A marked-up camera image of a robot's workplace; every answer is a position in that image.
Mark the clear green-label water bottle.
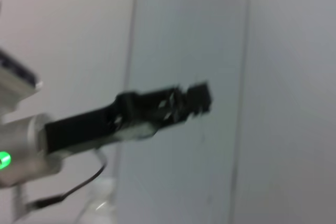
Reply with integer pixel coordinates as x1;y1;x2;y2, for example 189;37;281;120
76;178;118;224

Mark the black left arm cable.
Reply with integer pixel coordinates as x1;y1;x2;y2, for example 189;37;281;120
26;150;108;209

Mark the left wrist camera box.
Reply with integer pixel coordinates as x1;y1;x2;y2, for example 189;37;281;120
0;49;44;112

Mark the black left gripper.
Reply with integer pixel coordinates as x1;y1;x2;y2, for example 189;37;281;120
44;89;169;154

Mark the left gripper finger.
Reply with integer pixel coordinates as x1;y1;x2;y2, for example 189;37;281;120
157;81;214;127

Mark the left gripper silver connector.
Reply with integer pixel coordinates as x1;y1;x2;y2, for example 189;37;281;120
12;182;29;222

